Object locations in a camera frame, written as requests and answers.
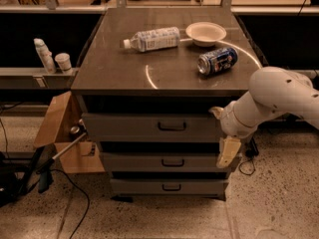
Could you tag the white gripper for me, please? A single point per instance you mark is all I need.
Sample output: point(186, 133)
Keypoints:
point(228, 120)

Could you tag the grey top drawer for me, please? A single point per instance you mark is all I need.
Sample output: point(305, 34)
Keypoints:
point(153, 127)

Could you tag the grey drawer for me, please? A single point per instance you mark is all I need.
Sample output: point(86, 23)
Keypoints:
point(153, 127)
point(163, 162)
point(172, 187)

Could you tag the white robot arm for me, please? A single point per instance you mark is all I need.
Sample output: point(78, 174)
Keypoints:
point(272, 92)

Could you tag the grey drawer cabinet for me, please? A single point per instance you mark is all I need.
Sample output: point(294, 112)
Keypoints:
point(113, 80)

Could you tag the grey middle drawer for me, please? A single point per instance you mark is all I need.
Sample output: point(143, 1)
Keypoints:
point(163, 162)

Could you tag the grey bottom drawer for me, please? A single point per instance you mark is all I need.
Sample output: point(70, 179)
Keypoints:
point(172, 187)

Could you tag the blue soda can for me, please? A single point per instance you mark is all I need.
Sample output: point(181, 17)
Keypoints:
point(216, 61)

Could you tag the white bowl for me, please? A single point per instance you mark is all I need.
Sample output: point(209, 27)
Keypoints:
point(205, 34)

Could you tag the clear plastic water bottle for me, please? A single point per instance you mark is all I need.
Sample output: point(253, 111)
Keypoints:
point(156, 39)

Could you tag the white paper cup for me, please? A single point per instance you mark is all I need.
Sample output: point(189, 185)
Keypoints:
point(64, 63)

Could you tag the white spray bottle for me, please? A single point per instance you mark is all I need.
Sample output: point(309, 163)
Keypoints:
point(45, 56)

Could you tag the metal rod tool blue handle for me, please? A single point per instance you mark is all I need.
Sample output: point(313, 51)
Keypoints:
point(44, 171)

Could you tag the grey side shelf rail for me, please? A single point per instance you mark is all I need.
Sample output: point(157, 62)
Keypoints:
point(35, 78)

